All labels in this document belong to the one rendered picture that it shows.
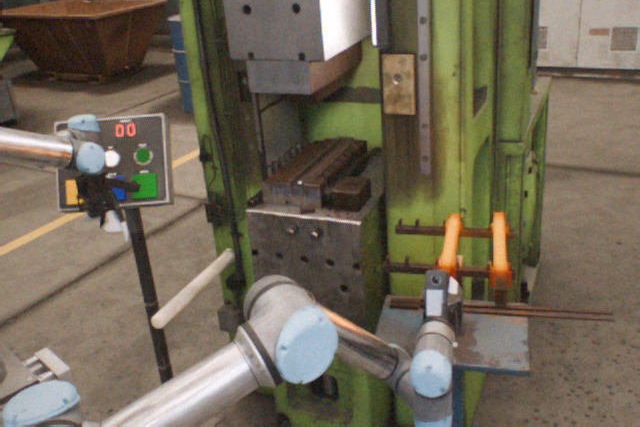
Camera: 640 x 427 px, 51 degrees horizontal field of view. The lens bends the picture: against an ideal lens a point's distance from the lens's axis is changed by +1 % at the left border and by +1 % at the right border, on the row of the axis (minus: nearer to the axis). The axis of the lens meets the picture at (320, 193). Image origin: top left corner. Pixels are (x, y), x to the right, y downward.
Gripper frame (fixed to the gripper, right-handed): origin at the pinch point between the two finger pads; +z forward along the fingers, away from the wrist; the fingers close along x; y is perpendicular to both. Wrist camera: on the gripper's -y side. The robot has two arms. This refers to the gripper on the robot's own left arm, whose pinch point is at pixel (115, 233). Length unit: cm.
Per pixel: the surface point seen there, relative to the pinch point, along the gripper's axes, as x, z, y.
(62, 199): -24.7, -5.6, 3.1
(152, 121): -13.2, -24.8, -25.4
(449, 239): 79, -1, -51
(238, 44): 14, -48, -42
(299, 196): 27, -2, -47
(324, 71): 30, -38, -59
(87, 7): -708, 17, -345
